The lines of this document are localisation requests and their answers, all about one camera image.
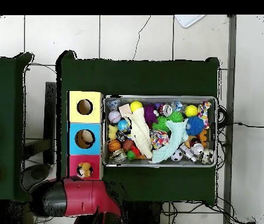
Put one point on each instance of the brown teddy bear plush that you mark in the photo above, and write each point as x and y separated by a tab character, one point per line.
85	169

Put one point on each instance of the orange basketball toy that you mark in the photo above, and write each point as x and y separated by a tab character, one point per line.
114	145

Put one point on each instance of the wooden box with three holes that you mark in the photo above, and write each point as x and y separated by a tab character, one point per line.
85	119

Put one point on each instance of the wooden block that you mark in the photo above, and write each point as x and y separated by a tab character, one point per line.
125	109

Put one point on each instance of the blue spiky rubber ball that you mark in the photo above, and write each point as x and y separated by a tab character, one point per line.
194	125

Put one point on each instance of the white tray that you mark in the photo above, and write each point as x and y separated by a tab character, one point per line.
188	20

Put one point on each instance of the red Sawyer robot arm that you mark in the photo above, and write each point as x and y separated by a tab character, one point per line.
83	198

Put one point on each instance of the yellow ball with seam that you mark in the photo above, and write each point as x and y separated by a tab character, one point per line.
136	105

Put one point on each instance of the white baseball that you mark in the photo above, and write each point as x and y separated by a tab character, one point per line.
114	116

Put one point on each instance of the mint green knitted cloth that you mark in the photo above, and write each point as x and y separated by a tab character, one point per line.
174	137

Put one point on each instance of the crushed red soda can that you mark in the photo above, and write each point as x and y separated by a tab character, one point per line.
167	110

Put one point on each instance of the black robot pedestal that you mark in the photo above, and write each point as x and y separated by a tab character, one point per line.
143	214

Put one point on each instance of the black stand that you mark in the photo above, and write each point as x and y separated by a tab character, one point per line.
50	121

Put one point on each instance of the cream knitted cloth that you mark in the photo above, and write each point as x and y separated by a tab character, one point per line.
141	133

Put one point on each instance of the silver mesh bin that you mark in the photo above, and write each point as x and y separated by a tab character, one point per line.
150	99

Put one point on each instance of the green spiky rubber ball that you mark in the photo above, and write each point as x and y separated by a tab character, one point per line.
175	116

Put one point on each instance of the dark green table cloth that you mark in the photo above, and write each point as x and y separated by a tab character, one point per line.
1	93
134	77

